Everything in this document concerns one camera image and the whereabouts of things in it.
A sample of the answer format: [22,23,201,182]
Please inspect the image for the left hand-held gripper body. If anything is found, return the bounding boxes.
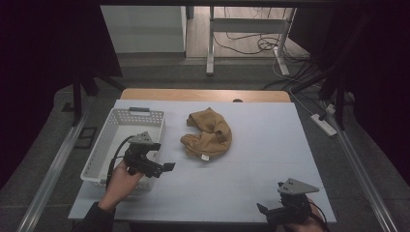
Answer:
[123,130,166,179]

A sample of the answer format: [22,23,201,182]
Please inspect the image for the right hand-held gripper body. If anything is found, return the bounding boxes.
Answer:
[266,177,320,225]

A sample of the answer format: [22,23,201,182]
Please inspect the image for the white perforated plastic basket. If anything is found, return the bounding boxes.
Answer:
[79,106,166,194]

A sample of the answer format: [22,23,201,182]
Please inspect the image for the tan garment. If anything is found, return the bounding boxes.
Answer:
[179,106,233,161]

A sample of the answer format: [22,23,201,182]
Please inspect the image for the person's left hand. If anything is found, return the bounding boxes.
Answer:
[98,159,145,214]

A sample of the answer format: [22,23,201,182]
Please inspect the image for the person's right hand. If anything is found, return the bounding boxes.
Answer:
[283,196,327,232]

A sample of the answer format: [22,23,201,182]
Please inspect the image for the white table cover board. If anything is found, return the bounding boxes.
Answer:
[68,99,337,224]

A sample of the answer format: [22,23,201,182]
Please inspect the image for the black floor plate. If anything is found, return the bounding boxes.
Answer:
[73,127,98,150]

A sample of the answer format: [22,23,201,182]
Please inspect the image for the white power strip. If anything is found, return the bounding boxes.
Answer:
[310,112,338,137]

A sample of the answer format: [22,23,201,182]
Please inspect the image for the wooden table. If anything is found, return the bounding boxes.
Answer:
[119,88,292,103]

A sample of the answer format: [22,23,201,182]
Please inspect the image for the black metal stand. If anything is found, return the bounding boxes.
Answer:
[71,72,128,128]
[289,13,371,131]

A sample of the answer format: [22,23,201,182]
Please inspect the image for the white cabinet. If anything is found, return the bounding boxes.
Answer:
[100,5,189,54]

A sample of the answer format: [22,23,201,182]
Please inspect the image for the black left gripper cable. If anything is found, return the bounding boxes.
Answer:
[105,134,135,189]

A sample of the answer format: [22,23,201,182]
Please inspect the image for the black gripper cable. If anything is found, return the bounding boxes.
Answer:
[105,134,135,189]
[307,200,331,232]

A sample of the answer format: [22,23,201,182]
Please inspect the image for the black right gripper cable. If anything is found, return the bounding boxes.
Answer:
[307,200,331,232]

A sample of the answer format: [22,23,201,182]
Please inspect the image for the aluminium rail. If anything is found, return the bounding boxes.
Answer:
[322,101,399,232]
[15,112,90,232]

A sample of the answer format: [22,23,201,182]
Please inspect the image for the white floor cable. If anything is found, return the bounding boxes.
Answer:
[287,86,317,118]

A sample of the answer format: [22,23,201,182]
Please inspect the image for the black floor cables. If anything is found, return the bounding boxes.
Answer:
[212,7,312,92]

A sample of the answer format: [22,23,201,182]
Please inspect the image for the white desk frame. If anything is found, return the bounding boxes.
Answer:
[206,6,298,77]

